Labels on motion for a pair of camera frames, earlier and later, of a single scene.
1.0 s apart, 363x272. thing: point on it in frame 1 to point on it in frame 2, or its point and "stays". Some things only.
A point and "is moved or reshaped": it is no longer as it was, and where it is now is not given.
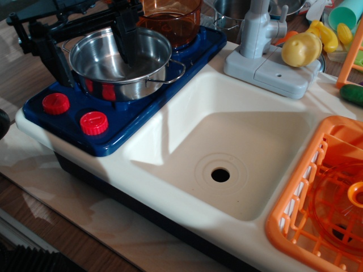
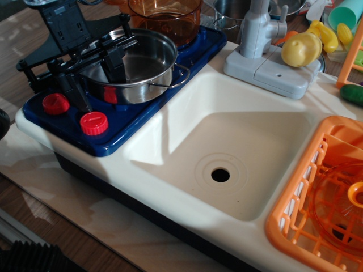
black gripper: x=59 y=20 to x=66 y=41
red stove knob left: x=55 y=103 stays
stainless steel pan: x=103 y=74 is moved or reshaped
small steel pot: x=235 y=9 stays
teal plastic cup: x=347 y=12 stays
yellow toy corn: x=344 y=34 stays
